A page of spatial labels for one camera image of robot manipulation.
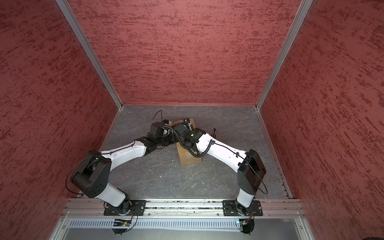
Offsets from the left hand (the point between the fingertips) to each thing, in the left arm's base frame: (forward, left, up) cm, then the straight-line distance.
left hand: (181, 139), depth 88 cm
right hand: (-4, -8, +5) cm, 10 cm away
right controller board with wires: (-42, -35, -11) cm, 55 cm away
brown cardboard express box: (-11, -4, +1) cm, 12 cm away
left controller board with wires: (-42, +28, -14) cm, 52 cm away
